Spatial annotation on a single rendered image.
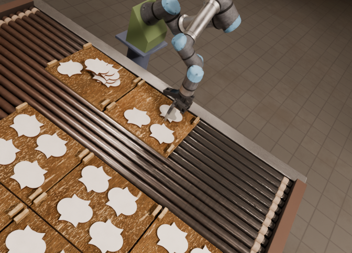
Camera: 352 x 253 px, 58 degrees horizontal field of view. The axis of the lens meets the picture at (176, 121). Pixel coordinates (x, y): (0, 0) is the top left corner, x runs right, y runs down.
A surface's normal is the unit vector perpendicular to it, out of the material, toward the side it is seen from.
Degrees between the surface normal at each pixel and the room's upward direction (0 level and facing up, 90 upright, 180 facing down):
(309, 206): 0
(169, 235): 0
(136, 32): 90
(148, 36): 45
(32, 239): 0
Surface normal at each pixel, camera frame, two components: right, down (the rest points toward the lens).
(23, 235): 0.27, -0.63
